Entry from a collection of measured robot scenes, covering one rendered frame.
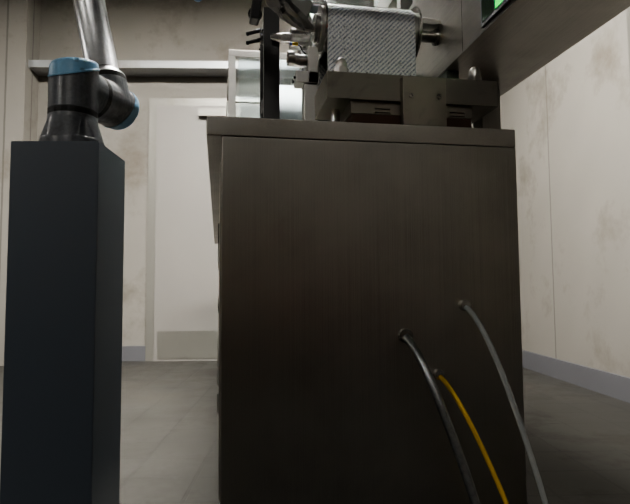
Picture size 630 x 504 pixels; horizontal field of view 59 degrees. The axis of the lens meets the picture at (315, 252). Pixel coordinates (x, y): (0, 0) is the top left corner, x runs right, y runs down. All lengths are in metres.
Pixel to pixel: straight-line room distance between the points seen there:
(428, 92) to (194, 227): 3.58
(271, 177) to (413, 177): 0.30
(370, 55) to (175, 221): 3.41
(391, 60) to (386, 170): 0.44
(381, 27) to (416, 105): 0.35
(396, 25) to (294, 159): 0.58
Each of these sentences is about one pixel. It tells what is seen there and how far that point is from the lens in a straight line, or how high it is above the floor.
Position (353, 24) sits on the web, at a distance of 1.56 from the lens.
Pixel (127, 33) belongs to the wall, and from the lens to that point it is 5.33.
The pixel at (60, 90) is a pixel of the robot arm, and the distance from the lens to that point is 1.52.
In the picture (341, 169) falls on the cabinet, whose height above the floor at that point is 0.80.
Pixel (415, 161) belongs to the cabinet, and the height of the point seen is 0.82.
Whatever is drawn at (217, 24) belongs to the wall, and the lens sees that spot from 5.21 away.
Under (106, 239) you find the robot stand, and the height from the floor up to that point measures 0.68.
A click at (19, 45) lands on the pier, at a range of 5.31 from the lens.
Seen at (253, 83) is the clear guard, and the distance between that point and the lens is 2.57.
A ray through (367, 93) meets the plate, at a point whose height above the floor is 0.98.
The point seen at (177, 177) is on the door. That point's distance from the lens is 4.79.
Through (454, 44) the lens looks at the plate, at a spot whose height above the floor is 1.18.
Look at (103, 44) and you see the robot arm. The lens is 1.72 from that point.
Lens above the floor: 0.55
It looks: 4 degrees up
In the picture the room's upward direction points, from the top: straight up
